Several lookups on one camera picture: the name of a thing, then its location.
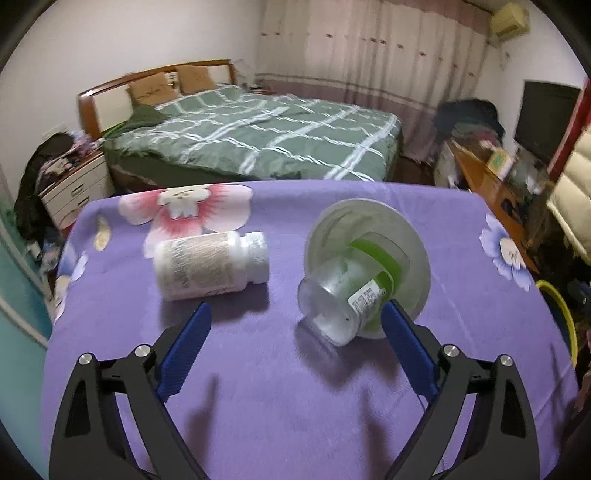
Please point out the black bin with yellow rim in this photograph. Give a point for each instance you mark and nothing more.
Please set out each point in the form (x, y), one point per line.
(567, 311)

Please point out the wooden bed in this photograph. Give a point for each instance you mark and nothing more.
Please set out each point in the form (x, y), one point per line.
(87, 106)

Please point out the pink striped curtain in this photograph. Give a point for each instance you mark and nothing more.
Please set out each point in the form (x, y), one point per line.
(369, 46)

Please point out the white pill bottle beige label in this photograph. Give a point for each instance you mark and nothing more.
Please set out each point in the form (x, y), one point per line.
(198, 265)

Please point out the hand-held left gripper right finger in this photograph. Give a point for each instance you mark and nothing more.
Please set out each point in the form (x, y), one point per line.
(411, 341)

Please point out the wooden desk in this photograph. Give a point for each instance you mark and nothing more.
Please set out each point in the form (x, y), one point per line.
(480, 175)

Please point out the brown pillow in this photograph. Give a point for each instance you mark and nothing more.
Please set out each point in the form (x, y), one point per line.
(152, 90)
(196, 78)

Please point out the clear plastic cup green label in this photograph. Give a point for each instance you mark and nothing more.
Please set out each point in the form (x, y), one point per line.
(341, 286)

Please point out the black television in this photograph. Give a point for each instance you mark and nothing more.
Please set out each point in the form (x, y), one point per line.
(545, 120)

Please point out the pile of dark clothes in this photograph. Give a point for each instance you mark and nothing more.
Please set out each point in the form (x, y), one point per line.
(471, 117)

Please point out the wall air conditioner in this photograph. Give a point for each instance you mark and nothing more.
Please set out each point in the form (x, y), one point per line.
(510, 21)

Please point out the cream puffy jacket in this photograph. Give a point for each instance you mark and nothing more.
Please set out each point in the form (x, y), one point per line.
(575, 194)

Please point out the green plaid quilt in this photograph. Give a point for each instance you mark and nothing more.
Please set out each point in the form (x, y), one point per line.
(277, 134)

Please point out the green box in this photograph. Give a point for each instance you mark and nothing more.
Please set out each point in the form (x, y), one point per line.
(498, 161)

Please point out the dark green pillow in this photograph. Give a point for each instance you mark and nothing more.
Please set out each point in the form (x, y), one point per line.
(143, 115)

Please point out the white nightstand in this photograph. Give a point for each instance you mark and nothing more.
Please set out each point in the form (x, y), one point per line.
(78, 189)

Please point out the patterned fabric heap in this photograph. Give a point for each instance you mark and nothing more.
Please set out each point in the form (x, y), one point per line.
(69, 157)

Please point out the purple floral blanket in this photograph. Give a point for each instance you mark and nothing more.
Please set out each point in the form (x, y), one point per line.
(277, 392)

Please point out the dark jacket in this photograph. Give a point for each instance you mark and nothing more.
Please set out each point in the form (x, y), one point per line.
(32, 184)

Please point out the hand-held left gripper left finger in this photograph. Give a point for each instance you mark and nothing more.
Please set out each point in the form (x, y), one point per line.
(184, 350)

